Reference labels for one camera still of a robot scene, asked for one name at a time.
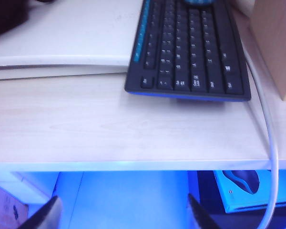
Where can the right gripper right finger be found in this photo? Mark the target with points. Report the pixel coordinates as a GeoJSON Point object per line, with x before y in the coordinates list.
{"type": "Point", "coordinates": [200, 219]}

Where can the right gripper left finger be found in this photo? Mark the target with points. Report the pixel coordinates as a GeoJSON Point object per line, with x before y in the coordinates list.
{"type": "Point", "coordinates": [47, 217]}

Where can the black blue backpack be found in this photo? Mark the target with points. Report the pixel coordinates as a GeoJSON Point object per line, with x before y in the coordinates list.
{"type": "Point", "coordinates": [4, 16]}

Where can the white desk riser board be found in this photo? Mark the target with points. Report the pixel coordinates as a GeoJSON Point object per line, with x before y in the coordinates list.
{"type": "Point", "coordinates": [62, 35]}

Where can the blue mouse package box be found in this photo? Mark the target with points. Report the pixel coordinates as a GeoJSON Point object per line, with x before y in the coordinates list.
{"type": "Point", "coordinates": [231, 190]}

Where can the brown cardboard box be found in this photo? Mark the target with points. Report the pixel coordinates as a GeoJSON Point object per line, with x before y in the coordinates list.
{"type": "Point", "coordinates": [4, 207]}

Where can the black blue keyboard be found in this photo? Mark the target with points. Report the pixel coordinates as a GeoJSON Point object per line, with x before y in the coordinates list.
{"type": "Point", "coordinates": [186, 59]}

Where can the light wooden box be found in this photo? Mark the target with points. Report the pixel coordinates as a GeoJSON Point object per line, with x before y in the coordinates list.
{"type": "Point", "coordinates": [276, 47]}

